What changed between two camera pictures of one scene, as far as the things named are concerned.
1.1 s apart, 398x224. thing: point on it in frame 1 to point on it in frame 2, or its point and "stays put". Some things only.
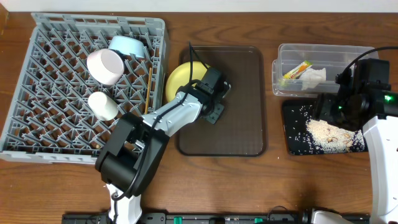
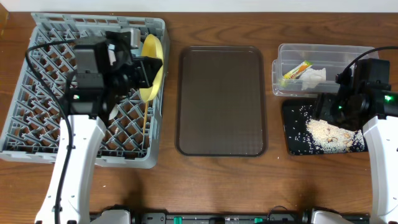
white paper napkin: (312, 78) stays put
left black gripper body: (214, 112) to (143, 72)
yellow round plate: (179, 77) to (152, 48)
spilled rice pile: (329, 138) stays put
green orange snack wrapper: (297, 71) stays put
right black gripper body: (329, 108) stays put
